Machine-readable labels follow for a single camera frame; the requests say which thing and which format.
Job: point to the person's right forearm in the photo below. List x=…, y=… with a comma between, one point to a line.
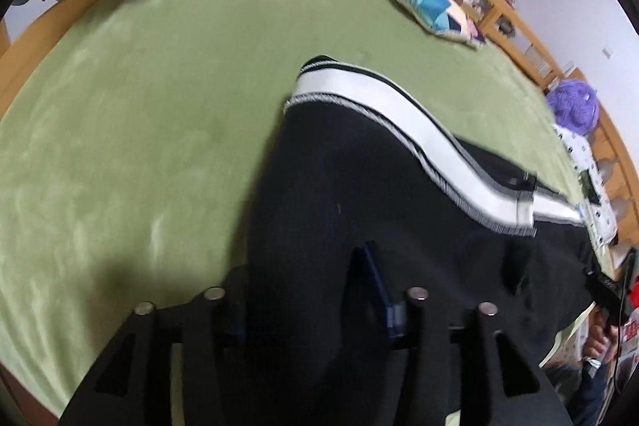
x=589, y=398

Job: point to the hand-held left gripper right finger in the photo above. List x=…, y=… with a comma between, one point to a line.
x=378, y=296

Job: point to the wooden bed frame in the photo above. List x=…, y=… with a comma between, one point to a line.
x=499, y=7

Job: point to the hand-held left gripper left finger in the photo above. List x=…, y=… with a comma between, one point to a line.
x=199, y=336

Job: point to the purple plush toy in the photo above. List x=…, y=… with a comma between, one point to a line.
x=574, y=106

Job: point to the pile of clutter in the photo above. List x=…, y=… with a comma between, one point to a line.
x=486, y=4

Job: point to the white dotted pillow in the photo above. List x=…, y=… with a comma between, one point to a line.
x=594, y=206

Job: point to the black pants with white stripe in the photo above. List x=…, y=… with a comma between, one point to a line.
x=399, y=206

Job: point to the person's right hand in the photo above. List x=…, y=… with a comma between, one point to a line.
x=596, y=346

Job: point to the green plush blanket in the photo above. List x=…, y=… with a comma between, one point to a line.
x=150, y=146

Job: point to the dark rectangular item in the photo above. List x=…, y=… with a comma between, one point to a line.
x=591, y=186

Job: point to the geometric patterned pillow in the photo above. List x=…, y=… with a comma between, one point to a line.
x=429, y=2

